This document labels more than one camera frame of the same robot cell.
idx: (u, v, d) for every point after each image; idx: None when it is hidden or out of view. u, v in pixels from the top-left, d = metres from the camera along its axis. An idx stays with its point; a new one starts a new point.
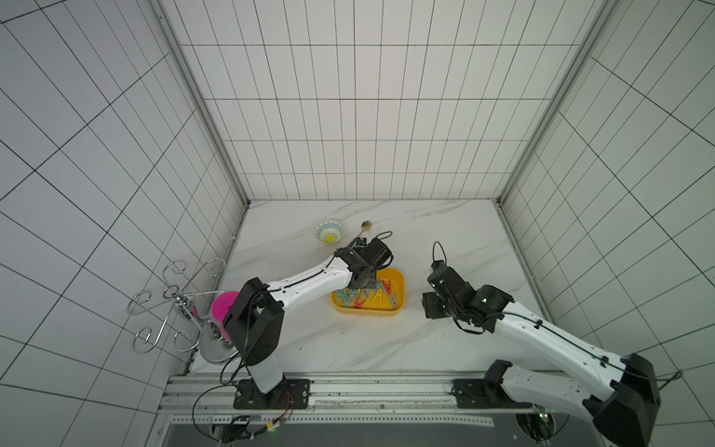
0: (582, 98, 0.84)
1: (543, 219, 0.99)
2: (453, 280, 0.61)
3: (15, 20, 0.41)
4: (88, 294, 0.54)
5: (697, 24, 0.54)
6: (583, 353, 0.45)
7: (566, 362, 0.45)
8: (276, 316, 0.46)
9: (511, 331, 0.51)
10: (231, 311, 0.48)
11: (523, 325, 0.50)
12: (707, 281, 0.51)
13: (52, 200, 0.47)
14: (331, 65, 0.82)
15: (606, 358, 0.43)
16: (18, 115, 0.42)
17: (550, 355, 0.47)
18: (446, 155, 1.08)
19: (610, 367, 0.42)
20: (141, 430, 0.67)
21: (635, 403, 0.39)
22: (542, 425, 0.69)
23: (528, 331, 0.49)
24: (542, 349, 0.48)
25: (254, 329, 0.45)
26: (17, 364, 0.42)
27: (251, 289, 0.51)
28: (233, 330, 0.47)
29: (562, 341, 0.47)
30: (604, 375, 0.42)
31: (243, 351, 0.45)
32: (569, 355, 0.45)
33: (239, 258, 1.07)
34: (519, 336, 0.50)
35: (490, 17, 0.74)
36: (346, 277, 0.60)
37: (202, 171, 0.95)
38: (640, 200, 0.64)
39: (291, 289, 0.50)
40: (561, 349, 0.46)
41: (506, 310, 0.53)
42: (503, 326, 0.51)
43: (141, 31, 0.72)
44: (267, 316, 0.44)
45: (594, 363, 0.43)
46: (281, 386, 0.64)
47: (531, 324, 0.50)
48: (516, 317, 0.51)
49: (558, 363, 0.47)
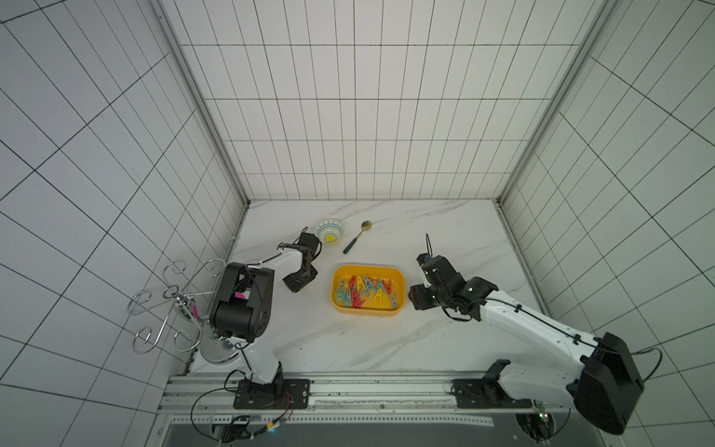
0: (582, 98, 0.84)
1: (543, 218, 1.00)
2: (446, 270, 0.64)
3: (15, 20, 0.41)
4: (88, 295, 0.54)
5: (698, 24, 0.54)
6: (556, 332, 0.47)
7: (542, 343, 0.47)
8: (270, 276, 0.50)
9: (493, 317, 0.53)
10: (217, 298, 0.51)
11: (503, 310, 0.53)
12: (708, 281, 0.51)
13: (53, 200, 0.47)
14: (331, 65, 0.82)
15: (579, 336, 0.45)
16: (18, 115, 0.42)
17: (531, 337, 0.49)
18: (447, 155, 1.08)
19: (582, 344, 0.44)
20: (141, 430, 0.67)
21: (604, 376, 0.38)
22: (541, 425, 0.70)
23: (508, 316, 0.52)
24: (520, 331, 0.50)
25: (252, 300, 0.50)
26: (17, 364, 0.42)
27: (234, 269, 0.52)
28: (226, 315, 0.50)
29: (539, 322, 0.49)
30: (575, 352, 0.43)
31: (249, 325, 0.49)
32: (545, 334, 0.47)
33: (238, 258, 1.07)
34: (500, 320, 0.53)
35: (490, 17, 0.74)
36: (299, 258, 0.72)
37: (202, 170, 0.95)
38: (640, 200, 0.64)
39: (268, 263, 0.57)
40: (537, 331, 0.48)
41: (490, 296, 0.56)
42: (486, 312, 0.54)
43: (141, 31, 0.72)
44: (263, 280, 0.51)
45: (567, 342, 0.45)
46: (279, 375, 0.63)
47: (511, 308, 0.53)
48: (497, 302, 0.55)
49: (534, 344, 0.49)
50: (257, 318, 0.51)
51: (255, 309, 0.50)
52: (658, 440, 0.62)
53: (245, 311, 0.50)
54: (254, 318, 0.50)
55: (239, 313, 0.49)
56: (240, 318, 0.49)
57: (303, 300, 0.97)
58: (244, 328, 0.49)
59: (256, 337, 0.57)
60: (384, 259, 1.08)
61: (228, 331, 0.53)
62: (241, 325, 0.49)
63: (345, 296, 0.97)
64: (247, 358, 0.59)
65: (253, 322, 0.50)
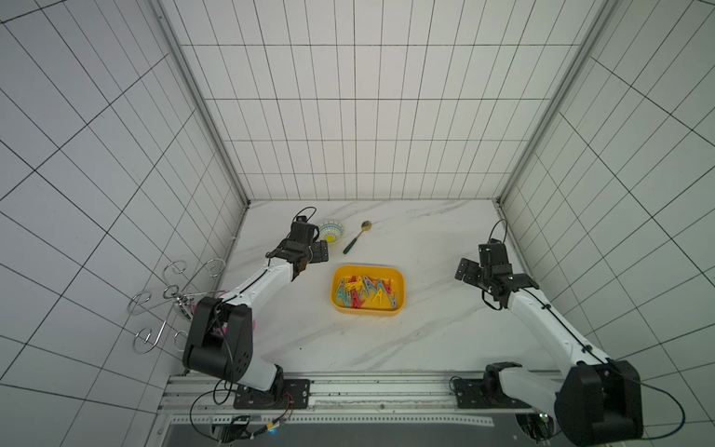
0: (582, 97, 0.83)
1: (543, 218, 1.00)
2: (498, 255, 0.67)
3: (15, 20, 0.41)
4: (88, 294, 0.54)
5: (697, 24, 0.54)
6: (570, 335, 0.47)
7: (550, 340, 0.47)
8: (246, 316, 0.46)
9: (519, 305, 0.54)
10: (191, 342, 0.45)
11: (530, 302, 0.54)
12: (707, 281, 0.51)
13: (53, 200, 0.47)
14: (331, 65, 0.82)
15: (591, 348, 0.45)
16: (19, 115, 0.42)
17: (543, 334, 0.49)
18: (447, 155, 1.08)
19: (588, 354, 0.44)
20: (140, 431, 0.67)
21: (591, 382, 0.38)
22: (541, 425, 0.70)
23: (532, 306, 0.53)
24: (536, 326, 0.50)
25: (228, 343, 0.44)
26: (17, 364, 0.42)
27: (206, 308, 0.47)
28: (203, 358, 0.44)
29: (558, 324, 0.49)
30: (576, 354, 0.44)
31: (225, 370, 0.44)
32: (556, 332, 0.48)
33: (239, 258, 1.07)
34: (524, 312, 0.53)
35: (490, 17, 0.74)
36: (288, 270, 0.63)
37: (202, 171, 0.95)
38: (641, 200, 0.64)
39: (248, 291, 0.50)
40: (551, 327, 0.49)
41: (527, 290, 0.57)
42: (514, 300, 0.56)
43: (141, 32, 0.72)
44: (237, 320, 0.44)
45: (574, 345, 0.45)
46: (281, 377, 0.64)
47: (539, 304, 0.54)
48: (530, 294, 0.56)
49: (544, 343, 0.49)
50: (233, 359, 0.45)
51: (231, 354, 0.44)
52: (658, 440, 0.62)
53: (222, 356, 0.44)
54: (230, 361, 0.44)
55: (216, 354, 0.44)
56: (217, 360, 0.44)
57: (303, 300, 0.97)
58: (222, 373, 0.44)
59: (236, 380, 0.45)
60: (384, 259, 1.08)
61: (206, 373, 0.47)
62: (218, 371, 0.44)
63: (345, 296, 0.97)
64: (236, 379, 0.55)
65: (232, 363, 0.45)
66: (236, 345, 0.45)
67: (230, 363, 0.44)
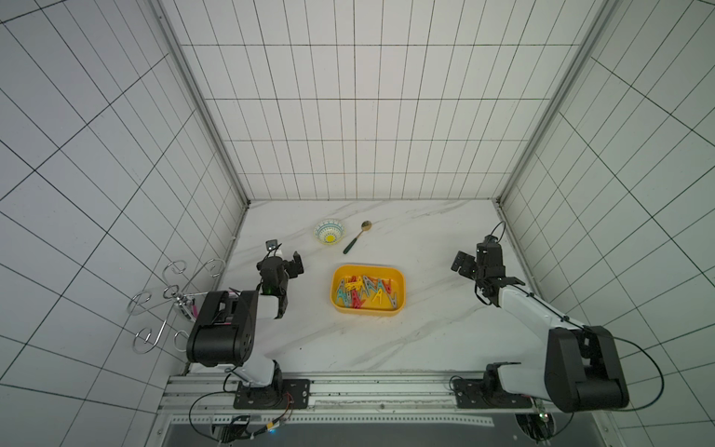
0: (582, 97, 0.83)
1: (544, 218, 0.99)
2: (494, 257, 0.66)
3: (15, 20, 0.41)
4: (88, 294, 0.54)
5: (697, 24, 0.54)
6: (550, 311, 0.52)
7: (535, 319, 0.50)
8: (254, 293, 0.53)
9: (505, 296, 0.60)
10: (199, 325, 0.48)
11: (515, 291, 0.60)
12: (707, 281, 0.51)
13: (53, 201, 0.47)
14: (331, 66, 0.83)
15: (569, 318, 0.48)
16: (19, 115, 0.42)
17: (530, 318, 0.52)
18: (447, 155, 1.08)
19: (567, 322, 0.48)
20: (141, 431, 0.67)
21: (566, 342, 0.44)
22: (542, 425, 0.69)
23: (516, 294, 0.59)
24: (522, 311, 0.54)
25: (238, 317, 0.48)
26: (17, 364, 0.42)
27: (215, 296, 0.51)
28: (209, 338, 0.46)
29: (540, 304, 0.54)
30: (555, 323, 0.48)
31: (234, 342, 0.46)
32: (537, 310, 0.52)
33: (238, 258, 1.07)
34: (510, 302, 0.58)
35: (490, 17, 0.74)
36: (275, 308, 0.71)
37: (202, 171, 0.95)
38: (640, 200, 0.64)
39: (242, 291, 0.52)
40: (533, 307, 0.53)
41: (512, 284, 0.63)
42: (502, 293, 0.61)
43: (141, 31, 0.72)
44: (248, 296, 0.51)
45: (554, 318, 0.49)
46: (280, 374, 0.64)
47: (523, 292, 0.59)
48: (515, 286, 0.62)
49: (531, 325, 0.52)
50: (243, 331, 0.49)
51: (240, 327, 0.47)
52: (658, 440, 0.62)
53: (230, 331, 0.47)
54: (241, 331, 0.48)
55: (222, 332, 0.46)
56: (225, 336, 0.46)
57: (303, 300, 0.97)
58: (228, 351, 0.46)
59: (243, 357, 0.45)
60: (384, 259, 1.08)
61: (209, 358, 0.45)
62: (224, 347, 0.46)
63: (345, 296, 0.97)
64: (239, 373, 0.58)
65: (241, 335, 0.48)
66: (246, 318, 0.50)
67: (240, 333, 0.47)
